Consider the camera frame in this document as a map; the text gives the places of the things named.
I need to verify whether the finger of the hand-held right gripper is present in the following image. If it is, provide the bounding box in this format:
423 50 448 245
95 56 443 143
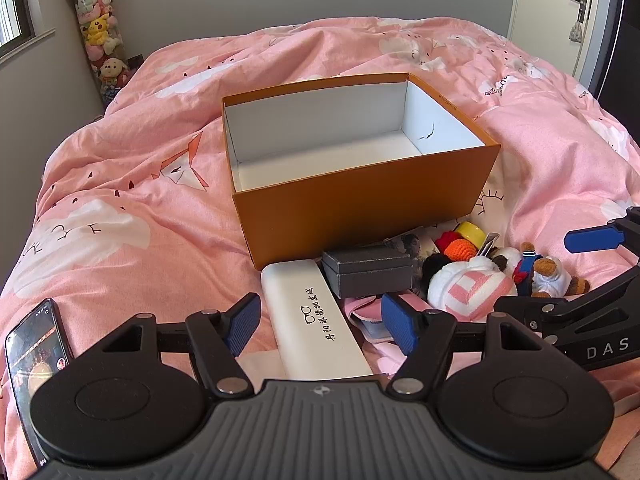
494 265 640 345
564 206 640 261

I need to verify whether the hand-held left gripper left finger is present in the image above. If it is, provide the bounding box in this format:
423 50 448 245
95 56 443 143
94 292 262 399

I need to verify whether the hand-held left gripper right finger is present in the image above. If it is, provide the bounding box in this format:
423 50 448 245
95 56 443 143
381 292 550 399

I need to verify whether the pink zip pouch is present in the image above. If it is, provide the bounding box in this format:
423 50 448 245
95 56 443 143
342 290 431 358

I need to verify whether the brown bear plush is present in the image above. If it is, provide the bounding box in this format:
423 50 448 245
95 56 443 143
512 241 592 299

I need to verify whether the white pink striped plush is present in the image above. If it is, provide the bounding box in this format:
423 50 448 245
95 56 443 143
422 247 521 322

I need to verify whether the dark grey small box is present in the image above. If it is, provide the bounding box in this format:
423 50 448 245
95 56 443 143
320 245 413 300

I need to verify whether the white glasses case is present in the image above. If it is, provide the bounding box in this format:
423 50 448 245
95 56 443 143
261 258 375 381

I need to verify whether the orange crochet ball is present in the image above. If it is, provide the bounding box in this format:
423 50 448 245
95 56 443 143
434 230 476 263

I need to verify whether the yellow tape measure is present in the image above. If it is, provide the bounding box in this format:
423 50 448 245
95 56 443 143
459 221 487 246

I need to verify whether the orange cardboard box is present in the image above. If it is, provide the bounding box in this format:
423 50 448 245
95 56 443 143
221 73 502 271

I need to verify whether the silver metal clip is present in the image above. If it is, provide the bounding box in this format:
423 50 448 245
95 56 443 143
475 232 501 261

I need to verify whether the photo card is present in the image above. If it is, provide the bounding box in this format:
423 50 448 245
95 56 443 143
385 232 437 267

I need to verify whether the pink printed blanket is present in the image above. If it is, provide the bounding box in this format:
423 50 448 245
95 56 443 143
0 16 640 466

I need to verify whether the dark wardrobe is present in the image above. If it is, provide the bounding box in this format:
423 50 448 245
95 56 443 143
600 0 640 126

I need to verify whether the black smartphone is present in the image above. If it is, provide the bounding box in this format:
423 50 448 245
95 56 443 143
4 298 76 468

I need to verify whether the white door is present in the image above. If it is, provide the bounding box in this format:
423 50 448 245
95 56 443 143
507 0 626 81

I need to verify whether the clear tube of plush toys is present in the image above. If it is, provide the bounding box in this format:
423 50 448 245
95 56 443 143
61 0 132 106

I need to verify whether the window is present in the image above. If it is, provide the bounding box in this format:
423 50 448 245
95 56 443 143
0 0 36 61

